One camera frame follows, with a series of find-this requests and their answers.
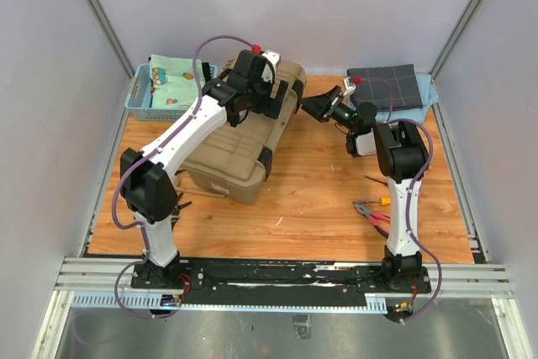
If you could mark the black handled pliers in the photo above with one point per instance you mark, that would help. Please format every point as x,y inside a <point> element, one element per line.
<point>180,206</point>

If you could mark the orange handled screwdriver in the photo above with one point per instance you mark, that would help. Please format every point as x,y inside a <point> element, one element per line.
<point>383,201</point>

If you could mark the red handled pliers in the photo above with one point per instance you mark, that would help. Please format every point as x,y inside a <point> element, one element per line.
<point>374,218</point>

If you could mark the wooden handle tool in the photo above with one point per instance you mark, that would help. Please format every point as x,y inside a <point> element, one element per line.
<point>199,192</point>

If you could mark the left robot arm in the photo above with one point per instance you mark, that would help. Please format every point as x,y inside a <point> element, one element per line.
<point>147,182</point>

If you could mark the red black thin screwdriver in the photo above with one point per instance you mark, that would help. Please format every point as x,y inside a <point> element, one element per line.
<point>384,183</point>

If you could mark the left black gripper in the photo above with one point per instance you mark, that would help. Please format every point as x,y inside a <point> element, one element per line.
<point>271,108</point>

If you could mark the green cartoon print cloth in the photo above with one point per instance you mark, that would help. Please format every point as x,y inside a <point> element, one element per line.
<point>174,85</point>

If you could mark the black item in basket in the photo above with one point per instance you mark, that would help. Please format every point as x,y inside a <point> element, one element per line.
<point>206,71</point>

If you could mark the dark grey checked cloth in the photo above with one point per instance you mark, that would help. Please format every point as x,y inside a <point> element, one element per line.
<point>386,86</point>

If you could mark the tan plastic tool box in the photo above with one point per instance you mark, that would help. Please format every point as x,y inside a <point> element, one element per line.
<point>236,161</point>

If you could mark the light blue folded cloth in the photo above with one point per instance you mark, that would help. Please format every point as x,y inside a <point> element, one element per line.
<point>428,95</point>

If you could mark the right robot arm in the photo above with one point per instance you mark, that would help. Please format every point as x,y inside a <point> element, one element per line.
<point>402,158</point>

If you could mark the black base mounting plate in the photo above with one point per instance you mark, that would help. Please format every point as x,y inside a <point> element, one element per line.
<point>276,282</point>

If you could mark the blue plastic basket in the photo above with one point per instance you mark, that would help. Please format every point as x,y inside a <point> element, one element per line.
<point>139,99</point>

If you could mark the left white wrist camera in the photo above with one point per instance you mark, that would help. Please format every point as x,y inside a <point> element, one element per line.
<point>273,59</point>

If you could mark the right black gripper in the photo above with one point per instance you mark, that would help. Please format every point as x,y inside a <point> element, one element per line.
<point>316,105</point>

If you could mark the blue slotted cable duct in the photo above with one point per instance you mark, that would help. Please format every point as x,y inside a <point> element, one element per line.
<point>158,301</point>

